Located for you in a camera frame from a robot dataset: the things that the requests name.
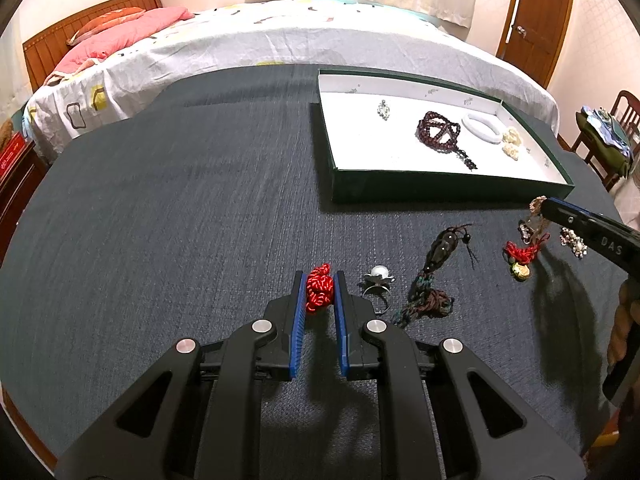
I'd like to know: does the red knot gold charm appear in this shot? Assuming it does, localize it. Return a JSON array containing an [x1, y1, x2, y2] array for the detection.
[[502, 232, 551, 283]]

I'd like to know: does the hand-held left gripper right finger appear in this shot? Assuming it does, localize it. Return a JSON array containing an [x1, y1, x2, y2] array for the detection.
[[334, 270, 587, 480]]

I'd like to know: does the wooden chair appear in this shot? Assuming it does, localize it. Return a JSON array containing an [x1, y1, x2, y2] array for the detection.
[[570, 90, 640, 191]]

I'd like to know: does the dark red bead necklace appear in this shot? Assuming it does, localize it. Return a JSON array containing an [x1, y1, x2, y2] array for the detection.
[[415, 110, 479, 171]]

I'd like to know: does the wooden door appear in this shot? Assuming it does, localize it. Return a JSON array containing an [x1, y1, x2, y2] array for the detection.
[[496, 0, 577, 88]]

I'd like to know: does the person's right hand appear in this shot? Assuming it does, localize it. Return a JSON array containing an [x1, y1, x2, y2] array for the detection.
[[606, 280, 640, 375]]

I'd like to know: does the orange pillow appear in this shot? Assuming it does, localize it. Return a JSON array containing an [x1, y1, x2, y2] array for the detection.
[[66, 7, 146, 46]]

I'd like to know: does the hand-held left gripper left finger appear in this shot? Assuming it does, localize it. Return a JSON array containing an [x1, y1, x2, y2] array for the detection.
[[54, 270, 307, 480]]

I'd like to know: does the bed with patterned sheet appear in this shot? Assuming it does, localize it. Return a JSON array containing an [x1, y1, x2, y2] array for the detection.
[[22, 0, 560, 166]]

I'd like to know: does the black pendant with brown cord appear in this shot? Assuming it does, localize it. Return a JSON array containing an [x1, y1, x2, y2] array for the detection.
[[392, 224, 481, 328]]

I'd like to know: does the pearl cluster brooch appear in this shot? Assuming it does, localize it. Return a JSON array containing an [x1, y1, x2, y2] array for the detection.
[[559, 227, 588, 260]]

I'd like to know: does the pink pillow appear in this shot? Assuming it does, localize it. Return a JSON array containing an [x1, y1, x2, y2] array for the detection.
[[44, 6, 195, 86]]

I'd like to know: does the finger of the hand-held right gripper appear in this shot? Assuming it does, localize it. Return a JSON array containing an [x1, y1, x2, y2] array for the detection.
[[542, 197, 640, 273]]

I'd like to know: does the pile of clothes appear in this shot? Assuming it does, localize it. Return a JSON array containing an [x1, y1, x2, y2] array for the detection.
[[575, 105, 640, 178]]

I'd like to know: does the wooden headboard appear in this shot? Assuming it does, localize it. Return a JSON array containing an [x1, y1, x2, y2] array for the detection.
[[22, 0, 163, 93]]

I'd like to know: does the silver ring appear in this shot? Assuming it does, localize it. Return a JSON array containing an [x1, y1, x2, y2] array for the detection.
[[361, 265, 396, 317]]

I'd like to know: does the pearl deer brooch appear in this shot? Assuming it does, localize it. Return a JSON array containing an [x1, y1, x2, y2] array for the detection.
[[501, 129, 522, 159]]

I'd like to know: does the white bangle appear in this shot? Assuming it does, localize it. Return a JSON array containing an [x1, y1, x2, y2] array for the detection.
[[461, 113, 502, 146]]

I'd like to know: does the wooden nightstand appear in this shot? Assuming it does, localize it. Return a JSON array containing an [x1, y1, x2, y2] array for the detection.
[[0, 132, 48, 261]]

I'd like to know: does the gold flower brooch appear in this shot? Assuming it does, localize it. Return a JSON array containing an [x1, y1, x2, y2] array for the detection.
[[517, 196, 551, 240]]

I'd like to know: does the green cardboard tray box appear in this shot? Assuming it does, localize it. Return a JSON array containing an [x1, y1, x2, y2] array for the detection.
[[317, 68, 576, 205]]

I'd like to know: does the red box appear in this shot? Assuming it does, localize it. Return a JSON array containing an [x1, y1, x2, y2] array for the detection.
[[0, 132, 26, 186]]

